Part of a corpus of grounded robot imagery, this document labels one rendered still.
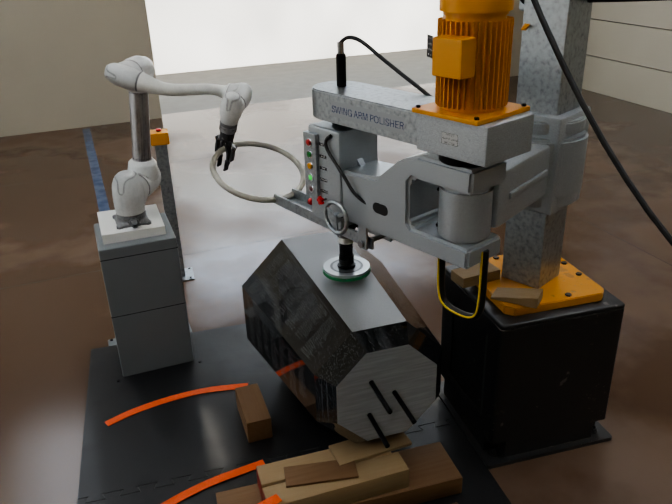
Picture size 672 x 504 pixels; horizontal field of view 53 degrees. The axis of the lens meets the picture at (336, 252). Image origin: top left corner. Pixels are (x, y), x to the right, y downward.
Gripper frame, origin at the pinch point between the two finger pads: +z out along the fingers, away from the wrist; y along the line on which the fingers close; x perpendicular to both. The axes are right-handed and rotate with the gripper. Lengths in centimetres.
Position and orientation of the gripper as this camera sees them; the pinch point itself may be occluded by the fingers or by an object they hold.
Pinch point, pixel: (223, 162)
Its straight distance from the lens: 363.3
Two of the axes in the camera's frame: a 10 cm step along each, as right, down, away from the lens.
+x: 5.7, -4.5, 6.8
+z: -2.3, 7.1, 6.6
